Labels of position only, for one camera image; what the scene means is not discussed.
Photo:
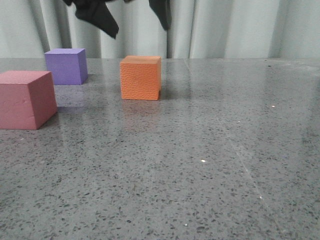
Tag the grey-green curtain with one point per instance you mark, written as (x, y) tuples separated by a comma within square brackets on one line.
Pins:
[(199, 29)]

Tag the orange foam cube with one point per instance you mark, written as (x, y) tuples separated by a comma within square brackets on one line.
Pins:
[(140, 77)]

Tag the pink foam cube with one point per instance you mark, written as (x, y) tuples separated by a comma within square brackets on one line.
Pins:
[(27, 99)]

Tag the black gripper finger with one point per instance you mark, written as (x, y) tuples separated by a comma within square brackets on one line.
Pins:
[(96, 13), (162, 9)]

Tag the purple foam cube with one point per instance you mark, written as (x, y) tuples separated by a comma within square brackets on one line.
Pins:
[(67, 65)]

